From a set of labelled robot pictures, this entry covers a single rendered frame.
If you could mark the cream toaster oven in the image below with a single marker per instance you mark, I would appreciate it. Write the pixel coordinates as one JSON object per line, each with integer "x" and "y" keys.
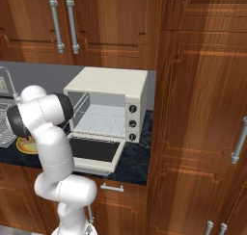
{"x": 112, "y": 81}

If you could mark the tall wooden cupboard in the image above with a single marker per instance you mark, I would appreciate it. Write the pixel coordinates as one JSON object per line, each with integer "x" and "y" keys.
{"x": 199, "y": 100}

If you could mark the toaster oven door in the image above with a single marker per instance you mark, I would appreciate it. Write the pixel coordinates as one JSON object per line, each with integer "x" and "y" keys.
{"x": 93, "y": 149}

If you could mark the steel tap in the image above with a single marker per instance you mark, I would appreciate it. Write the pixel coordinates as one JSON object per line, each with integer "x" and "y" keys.
{"x": 11, "y": 83}

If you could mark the grey wall socket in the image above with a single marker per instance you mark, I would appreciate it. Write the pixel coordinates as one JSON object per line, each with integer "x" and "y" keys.
{"x": 3, "y": 85}

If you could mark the wooden base cupboard door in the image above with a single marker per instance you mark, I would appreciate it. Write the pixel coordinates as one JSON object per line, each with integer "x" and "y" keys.
{"x": 17, "y": 197}
{"x": 122, "y": 218}

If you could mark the black toaster oven knob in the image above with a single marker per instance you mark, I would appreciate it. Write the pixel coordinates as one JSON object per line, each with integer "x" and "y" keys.
{"x": 132, "y": 136}
{"x": 132, "y": 109}
{"x": 132, "y": 123}

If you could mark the wooden drawer front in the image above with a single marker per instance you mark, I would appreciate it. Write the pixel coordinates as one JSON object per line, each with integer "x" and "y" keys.
{"x": 135, "y": 191}

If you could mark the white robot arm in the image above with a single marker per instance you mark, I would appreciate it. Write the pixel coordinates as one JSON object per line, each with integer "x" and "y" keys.
{"x": 51, "y": 149}

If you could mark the wooden wall cupboard door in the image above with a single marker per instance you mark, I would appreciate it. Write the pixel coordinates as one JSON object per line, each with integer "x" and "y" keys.
{"x": 29, "y": 20}
{"x": 115, "y": 23}

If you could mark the yellow plate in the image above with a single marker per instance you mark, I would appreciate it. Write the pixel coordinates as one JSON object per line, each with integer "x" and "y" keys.
{"x": 25, "y": 147}

